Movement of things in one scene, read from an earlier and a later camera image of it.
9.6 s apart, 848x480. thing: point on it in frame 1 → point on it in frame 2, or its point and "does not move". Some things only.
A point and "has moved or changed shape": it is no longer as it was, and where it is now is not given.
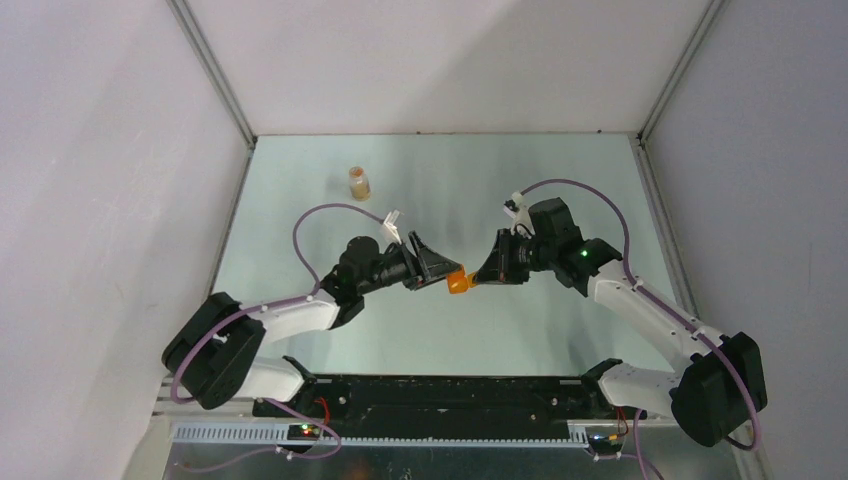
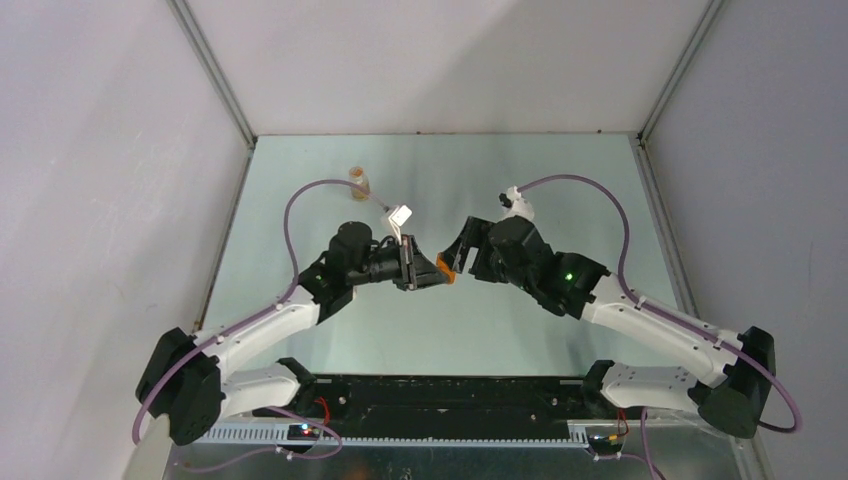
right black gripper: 499,268 → 474,235
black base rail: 448,402 does not move
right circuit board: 605,444 does not move
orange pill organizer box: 459,282 has moved or changed shape
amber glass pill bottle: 359,183 does not move
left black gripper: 425,267 does not move
